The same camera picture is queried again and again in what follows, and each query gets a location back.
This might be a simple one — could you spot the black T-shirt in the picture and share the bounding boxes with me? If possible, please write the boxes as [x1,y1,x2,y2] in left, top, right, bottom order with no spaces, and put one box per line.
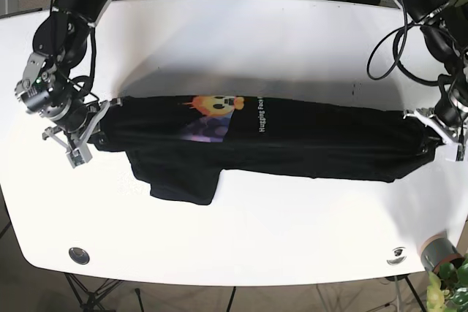
[107,96,437,205]

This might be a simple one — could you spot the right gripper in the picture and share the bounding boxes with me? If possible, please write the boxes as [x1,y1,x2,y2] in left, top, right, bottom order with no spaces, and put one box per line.
[15,60,124,168]

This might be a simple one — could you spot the green potted plant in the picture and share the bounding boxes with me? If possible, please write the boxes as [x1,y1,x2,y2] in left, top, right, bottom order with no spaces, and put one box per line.
[426,257,467,312]

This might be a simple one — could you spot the left silver table grommet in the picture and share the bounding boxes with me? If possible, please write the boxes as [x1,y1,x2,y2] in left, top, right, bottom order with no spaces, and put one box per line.
[69,247,90,265]

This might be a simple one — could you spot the grey plant pot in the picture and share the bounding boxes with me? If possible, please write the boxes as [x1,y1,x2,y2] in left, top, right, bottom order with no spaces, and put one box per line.
[418,232,464,273]

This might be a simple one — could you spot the right silver table grommet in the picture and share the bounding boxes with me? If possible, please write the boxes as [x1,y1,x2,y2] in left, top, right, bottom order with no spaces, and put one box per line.
[386,246,407,266]

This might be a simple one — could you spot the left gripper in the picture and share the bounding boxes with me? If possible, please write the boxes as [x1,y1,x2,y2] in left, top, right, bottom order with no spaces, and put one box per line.
[403,82,467,162]

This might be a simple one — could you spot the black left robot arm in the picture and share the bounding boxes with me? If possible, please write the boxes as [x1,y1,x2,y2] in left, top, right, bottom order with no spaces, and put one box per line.
[391,0,467,161]

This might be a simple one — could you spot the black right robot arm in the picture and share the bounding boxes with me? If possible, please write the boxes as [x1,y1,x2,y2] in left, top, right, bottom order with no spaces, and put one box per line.
[15,0,112,167]

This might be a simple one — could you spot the silver table grommet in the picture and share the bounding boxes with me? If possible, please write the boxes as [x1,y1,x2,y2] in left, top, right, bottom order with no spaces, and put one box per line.
[386,246,407,266]
[69,247,90,265]

